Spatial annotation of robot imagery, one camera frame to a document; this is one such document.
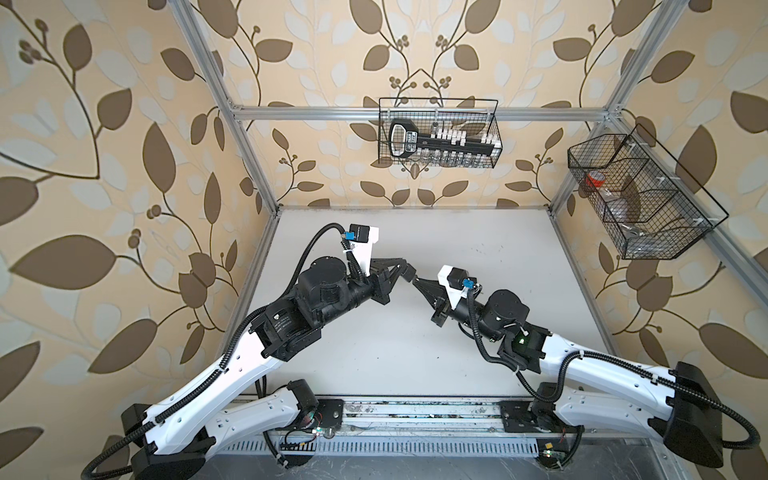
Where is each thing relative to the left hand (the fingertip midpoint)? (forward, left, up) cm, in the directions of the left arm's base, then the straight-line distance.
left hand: (409, 263), depth 58 cm
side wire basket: (+22, -60, -4) cm, 64 cm away
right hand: (+1, -2, -8) cm, 9 cm away
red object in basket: (+39, -56, -9) cm, 68 cm away
